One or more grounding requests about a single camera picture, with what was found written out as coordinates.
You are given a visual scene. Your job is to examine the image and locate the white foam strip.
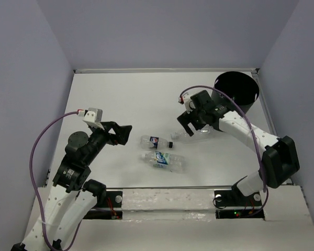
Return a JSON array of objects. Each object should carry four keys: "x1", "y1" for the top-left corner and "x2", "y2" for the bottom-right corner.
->
[{"x1": 121, "y1": 188, "x2": 215, "y2": 211}]

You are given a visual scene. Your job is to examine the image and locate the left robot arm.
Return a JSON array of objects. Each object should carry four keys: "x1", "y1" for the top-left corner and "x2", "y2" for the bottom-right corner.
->
[{"x1": 12, "y1": 121, "x2": 132, "y2": 250}]

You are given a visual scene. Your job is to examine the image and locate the blue label clear bottle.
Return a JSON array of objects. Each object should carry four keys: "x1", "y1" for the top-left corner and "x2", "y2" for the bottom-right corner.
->
[{"x1": 171, "y1": 125, "x2": 214, "y2": 143}]

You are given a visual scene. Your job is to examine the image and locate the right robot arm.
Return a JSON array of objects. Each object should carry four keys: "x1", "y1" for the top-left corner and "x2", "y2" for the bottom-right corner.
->
[{"x1": 177, "y1": 90, "x2": 300, "y2": 205}]

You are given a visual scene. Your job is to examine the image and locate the purple cable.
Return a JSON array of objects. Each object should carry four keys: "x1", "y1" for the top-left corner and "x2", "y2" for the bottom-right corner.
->
[
  {"x1": 28, "y1": 111, "x2": 84, "y2": 251},
  {"x1": 180, "y1": 85, "x2": 269, "y2": 218}
]

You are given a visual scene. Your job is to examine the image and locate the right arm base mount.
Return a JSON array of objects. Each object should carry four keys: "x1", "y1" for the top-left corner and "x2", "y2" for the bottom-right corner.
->
[{"x1": 212, "y1": 190, "x2": 265, "y2": 220}]

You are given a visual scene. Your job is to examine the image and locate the black cylindrical bin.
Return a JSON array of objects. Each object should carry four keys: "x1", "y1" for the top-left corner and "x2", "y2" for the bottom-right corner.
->
[{"x1": 214, "y1": 71, "x2": 260, "y2": 114}]

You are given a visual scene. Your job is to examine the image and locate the green label clear bottle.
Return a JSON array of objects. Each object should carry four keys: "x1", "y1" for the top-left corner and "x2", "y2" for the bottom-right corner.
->
[{"x1": 141, "y1": 151, "x2": 185, "y2": 173}]

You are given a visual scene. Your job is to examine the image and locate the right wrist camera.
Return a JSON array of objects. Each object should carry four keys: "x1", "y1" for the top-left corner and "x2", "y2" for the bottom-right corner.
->
[{"x1": 178, "y1": 95, "x2": 195, "y2": 112}]

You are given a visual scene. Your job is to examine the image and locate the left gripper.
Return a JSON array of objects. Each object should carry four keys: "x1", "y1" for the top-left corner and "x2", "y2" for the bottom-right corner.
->
[{"x1": 85, "y1": 120, "x2": 132, "y2": 164}]

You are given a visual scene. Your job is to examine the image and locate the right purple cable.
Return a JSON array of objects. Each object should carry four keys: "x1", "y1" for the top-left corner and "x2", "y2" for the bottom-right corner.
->
[{"x1": 180, "y1": 85, "x2": 269, "y2": 218}]

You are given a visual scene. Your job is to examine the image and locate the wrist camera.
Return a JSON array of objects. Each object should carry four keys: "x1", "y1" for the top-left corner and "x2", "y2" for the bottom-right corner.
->
[
  {"x1": 83, "y1": 108, "x2": 104, "y2": 130},
  {"x1": 178, "y1": 95, "x2": 195, "y2": 112}
]

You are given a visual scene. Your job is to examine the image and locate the pepsi label clear bottle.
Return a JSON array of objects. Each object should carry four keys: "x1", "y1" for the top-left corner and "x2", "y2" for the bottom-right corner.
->
[{"x1": 140, "y1": 135, "x2": 173, "y2": 150}]

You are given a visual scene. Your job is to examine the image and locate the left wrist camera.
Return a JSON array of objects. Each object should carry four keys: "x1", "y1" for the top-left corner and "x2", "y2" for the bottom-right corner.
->
[{"x1": 83, "y1": 108, "x2": 104, "y2": 130}]

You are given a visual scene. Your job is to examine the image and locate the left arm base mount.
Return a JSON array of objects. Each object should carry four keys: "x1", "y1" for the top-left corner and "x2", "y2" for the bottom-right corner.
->
[{"x1": 84, "y1": 190, "x2": 123, "y2": 220}]

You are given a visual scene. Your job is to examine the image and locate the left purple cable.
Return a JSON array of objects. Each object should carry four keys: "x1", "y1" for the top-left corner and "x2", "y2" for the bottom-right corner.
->
[{"x1": 28, "y1": 111, "x2": 84, "y2": 251}]

